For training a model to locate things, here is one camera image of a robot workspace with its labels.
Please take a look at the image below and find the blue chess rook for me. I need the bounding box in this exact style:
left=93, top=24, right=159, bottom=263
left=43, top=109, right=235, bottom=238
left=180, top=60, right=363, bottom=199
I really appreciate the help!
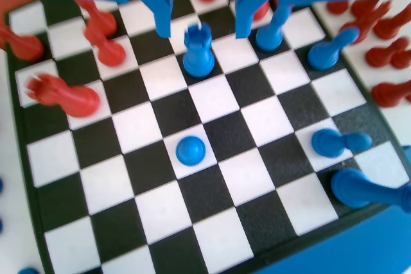
left=182, top=22, right=215, bottom=78

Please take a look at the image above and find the black and white chessboard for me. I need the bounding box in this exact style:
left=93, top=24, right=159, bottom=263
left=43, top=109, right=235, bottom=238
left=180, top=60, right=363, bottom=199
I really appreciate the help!
left=4, top=0, right=404, bottom=274

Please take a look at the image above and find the blue piece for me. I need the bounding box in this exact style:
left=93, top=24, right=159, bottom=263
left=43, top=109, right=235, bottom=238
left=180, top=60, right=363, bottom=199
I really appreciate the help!
left=330, top=168, right=411, bottom=214

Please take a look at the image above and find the blue chess bishop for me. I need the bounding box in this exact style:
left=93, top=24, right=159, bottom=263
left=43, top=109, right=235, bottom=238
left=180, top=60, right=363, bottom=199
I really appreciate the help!
left=255, top=0, right=293, bottom=53

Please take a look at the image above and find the red chess queen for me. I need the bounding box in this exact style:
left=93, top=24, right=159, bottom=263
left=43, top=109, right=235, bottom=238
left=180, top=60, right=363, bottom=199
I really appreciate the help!
left=252, top=0, right=279, bottom=22

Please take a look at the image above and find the red chess rook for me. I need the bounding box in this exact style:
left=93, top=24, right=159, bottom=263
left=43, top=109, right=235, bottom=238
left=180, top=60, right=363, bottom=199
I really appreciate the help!
left=25, top=73, right=101, bottom=119
left=340, top=0, right=393, bottom=36

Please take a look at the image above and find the red chess bishop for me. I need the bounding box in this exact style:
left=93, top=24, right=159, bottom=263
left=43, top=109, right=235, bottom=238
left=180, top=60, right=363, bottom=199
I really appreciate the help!
left=371, top=81, right=411, bottom=108

